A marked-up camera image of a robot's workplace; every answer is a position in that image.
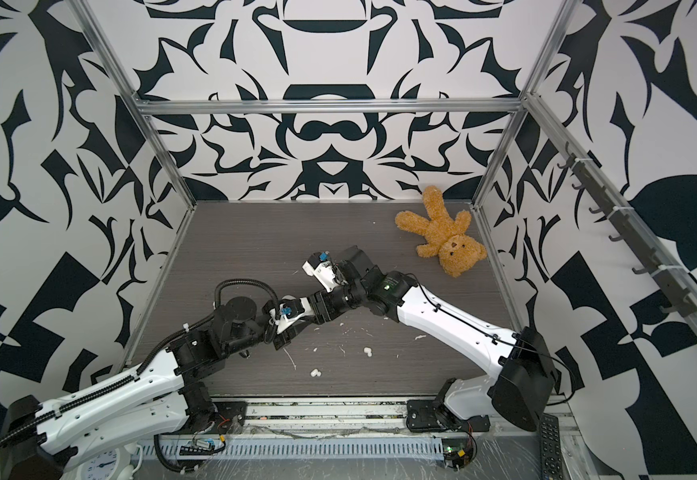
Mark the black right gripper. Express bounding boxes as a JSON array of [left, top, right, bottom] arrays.
[[298, 284, 370, 325]]

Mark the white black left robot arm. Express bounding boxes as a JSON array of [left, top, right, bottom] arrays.
[[0, 279, 323, 479]]

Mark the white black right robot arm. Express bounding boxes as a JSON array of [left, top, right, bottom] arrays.
[[272, 246, 562, 432]]

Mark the green circuit board left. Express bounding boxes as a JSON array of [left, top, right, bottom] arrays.
[[180, 436, 226, 456]]

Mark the green circuit board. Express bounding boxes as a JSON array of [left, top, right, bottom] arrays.
[[180, 436, 226, 456], [442, 437, 477, 471]]

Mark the brown teddy bear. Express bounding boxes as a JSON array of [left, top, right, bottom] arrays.
[[394, 186, 487, 278]]

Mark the green circuit board right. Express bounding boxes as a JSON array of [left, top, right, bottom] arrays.
[[442, 437, 477, 471]]

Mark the white analog clock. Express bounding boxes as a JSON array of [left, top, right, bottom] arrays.
[[76, 449, 124, 480]]

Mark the black remote control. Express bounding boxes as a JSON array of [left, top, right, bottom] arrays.
[[538, 414, 565, 480]]

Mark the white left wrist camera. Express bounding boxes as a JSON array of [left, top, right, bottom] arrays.
[[276, 296, 314, 320]]

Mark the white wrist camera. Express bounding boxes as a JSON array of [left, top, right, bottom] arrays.
[[276, 296, 314, 320], [302, 252, 346, 292]]

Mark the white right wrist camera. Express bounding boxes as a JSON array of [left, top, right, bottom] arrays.
[[302, 252, 346, 292]]

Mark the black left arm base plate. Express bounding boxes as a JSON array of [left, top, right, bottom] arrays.
[[210, 400, 248, 429]]

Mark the aluminium mounting rail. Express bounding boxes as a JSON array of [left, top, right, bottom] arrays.
[[166, 396, 538, 439]]

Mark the white slotted cable duct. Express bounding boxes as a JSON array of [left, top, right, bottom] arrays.
[[160, 437, 445, 461]]

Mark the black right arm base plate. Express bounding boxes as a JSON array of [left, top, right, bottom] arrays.
[[405, 400, 491, 433]]

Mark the black wall hook rack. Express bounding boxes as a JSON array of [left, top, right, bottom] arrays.
[[559, 142, 697, 318]]

